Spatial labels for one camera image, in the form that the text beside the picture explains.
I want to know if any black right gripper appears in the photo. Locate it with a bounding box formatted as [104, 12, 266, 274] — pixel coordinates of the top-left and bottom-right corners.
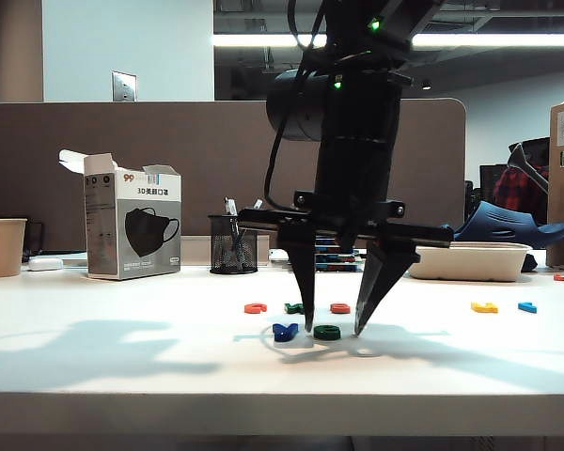
[237, 190, 455, 337]

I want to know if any green letter O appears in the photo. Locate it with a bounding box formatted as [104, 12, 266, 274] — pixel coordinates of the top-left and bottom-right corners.
[312, 324, 342, 341]

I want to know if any blue letter y magnet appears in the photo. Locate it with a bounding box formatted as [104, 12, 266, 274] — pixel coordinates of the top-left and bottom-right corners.
[272, 322, 300, 343]

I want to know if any black mesh pen holder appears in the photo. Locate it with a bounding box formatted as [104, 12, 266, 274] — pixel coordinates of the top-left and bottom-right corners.
[208, 214, 260, 276]

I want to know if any beige pulp food tray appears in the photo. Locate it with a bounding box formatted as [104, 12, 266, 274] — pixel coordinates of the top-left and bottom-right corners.
[407, 241, 532, 283]

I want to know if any black computer monitor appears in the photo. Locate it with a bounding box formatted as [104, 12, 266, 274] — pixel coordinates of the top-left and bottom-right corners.
[478, 164, 509, 209]

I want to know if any navy blue foam slipper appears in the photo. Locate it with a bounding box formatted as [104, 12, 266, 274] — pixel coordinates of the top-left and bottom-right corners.
[452, 201, 564, 251]

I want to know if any red plaid jacket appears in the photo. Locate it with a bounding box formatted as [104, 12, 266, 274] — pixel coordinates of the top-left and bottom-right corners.
[493, 163, 549, 225]

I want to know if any grey face mask box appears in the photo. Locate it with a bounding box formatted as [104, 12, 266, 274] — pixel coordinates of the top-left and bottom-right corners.
[58, 148, 183, 282]

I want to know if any brown fabric desk partition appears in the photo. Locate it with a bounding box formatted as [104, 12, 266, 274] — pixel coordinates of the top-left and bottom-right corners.
[0, 99, 467, 265]

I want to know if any black office chair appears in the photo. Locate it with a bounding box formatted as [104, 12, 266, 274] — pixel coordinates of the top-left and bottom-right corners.
[507, 137, 550, 194]

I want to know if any white ceiling light strip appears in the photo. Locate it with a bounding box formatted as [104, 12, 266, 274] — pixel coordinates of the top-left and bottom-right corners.
[213, 34, 564, 48]

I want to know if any white earbuds case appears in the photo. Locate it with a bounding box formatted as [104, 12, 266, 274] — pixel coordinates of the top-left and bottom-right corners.
[27, 256, 65, 272]

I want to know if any tan paper cup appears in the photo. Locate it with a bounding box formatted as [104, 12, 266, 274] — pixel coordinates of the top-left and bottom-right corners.
[0, 218, 28, 279]

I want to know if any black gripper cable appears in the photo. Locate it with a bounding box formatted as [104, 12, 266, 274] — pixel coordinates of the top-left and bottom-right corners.
[262, 55, 314, 212]

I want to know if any metal wall switch plate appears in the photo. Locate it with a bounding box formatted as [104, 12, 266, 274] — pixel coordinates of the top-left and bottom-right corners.
[111, 71, 138, 103]

